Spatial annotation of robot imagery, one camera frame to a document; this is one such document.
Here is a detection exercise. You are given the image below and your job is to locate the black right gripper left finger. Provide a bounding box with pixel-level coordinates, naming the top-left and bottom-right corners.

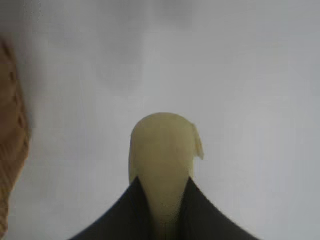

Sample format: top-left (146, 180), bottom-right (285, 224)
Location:
top-left (66, 175), bottom-right (161, 240)

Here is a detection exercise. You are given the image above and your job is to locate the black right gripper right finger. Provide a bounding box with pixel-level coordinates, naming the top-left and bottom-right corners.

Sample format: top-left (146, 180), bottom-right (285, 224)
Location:
top-left (174, 175), bottom-right (261, 240)

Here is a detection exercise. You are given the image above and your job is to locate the pale yellow egg yolk pastry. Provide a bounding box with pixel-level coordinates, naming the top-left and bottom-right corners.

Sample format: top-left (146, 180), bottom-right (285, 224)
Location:
top-left (128, 112), bottom-right (206, 240)

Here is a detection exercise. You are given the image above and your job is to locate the brown woven wicker basket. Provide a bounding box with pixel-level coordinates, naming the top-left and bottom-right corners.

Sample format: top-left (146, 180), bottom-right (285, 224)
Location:
top-left (0, 37), bottom-right (32, 240)

